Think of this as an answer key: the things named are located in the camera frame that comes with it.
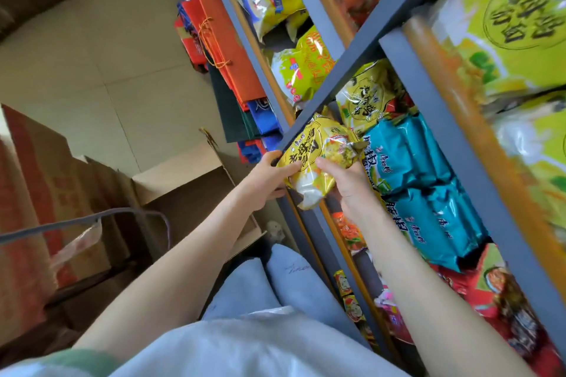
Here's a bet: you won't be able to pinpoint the person's left hand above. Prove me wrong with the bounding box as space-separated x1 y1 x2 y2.
241 150 304 214

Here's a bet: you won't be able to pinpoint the person's right hand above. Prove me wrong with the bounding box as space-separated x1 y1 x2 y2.
314 156 381 225

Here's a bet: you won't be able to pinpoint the yellow noodle packets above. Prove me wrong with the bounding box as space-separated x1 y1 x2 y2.
335 58 414 137
276 112 370 211

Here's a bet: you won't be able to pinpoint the teal noodle packets row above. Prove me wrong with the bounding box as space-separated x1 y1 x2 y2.
362 111 489 274

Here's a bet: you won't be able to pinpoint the grey metal shelf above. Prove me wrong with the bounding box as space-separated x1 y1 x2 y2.
196 0 566 377

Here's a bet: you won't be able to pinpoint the person's right forearm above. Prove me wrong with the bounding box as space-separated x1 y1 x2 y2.
353 209 538 377

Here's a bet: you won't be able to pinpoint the person's left forearm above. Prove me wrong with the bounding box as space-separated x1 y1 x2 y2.
73 182 266 364

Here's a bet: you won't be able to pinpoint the person's left shoe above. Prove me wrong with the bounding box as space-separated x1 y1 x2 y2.
265 220 286 244

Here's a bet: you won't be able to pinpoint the bunch of small gift bags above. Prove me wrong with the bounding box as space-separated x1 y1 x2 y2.
236 138 268 164

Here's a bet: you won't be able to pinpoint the orange snack packets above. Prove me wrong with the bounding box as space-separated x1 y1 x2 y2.
331 211 368 254

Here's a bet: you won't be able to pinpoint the row of blue gift bags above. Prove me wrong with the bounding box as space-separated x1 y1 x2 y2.
246 98 284 152

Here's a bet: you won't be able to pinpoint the dark green gift bag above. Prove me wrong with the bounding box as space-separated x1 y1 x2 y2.
206 62 262 143

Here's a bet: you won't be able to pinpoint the stack of green cartoon packets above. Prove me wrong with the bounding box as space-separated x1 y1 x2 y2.
333 269 381 346

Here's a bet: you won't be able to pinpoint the large orange gift bag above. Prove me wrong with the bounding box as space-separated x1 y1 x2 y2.
170 0 266 110

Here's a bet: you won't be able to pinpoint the pink snack packet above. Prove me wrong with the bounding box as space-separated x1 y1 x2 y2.
373 286 414 345

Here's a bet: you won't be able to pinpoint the stack of red packets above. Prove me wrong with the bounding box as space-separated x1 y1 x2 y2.
431 243 565 377

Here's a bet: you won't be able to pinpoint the yellow blue snack bag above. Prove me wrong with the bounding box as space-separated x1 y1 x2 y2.
237 0 310 42

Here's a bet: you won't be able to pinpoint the translucent plastic strip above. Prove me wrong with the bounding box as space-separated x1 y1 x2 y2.
48 218 103 272

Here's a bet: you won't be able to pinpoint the row of yellow snack bags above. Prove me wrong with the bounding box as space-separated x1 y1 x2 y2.
431 0 566 249

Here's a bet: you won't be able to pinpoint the green shirt sleeve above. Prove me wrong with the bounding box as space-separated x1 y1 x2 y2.
42 349 123 377

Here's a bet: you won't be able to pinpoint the grey cable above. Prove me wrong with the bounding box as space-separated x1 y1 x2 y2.
0 207 172 252

